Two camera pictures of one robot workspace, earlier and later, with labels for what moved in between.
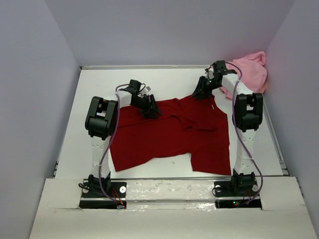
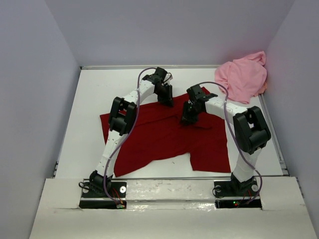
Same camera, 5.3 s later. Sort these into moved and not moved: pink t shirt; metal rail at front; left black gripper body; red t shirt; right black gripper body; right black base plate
Moved: left black gripper body; right black gripper body
Not moved: right black base plate; pink t shirt; red t shirt; metal rail at front
